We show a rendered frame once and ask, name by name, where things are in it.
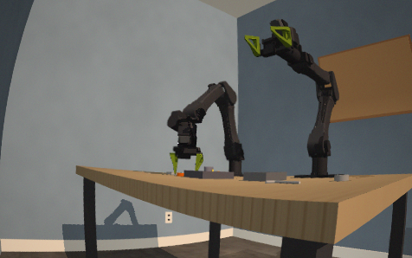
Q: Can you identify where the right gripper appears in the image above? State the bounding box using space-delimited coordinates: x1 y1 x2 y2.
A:
170 146 203 174

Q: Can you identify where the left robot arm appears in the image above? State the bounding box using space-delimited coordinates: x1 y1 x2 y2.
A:
284 27 339 178

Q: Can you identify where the short grey cylinder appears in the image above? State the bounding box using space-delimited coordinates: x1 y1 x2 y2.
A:
334 175 349 181

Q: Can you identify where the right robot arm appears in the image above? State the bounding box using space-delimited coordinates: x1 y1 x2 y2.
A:
167 81 245 177

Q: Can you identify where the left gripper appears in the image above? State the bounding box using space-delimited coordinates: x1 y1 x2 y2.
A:
245 26 293 59

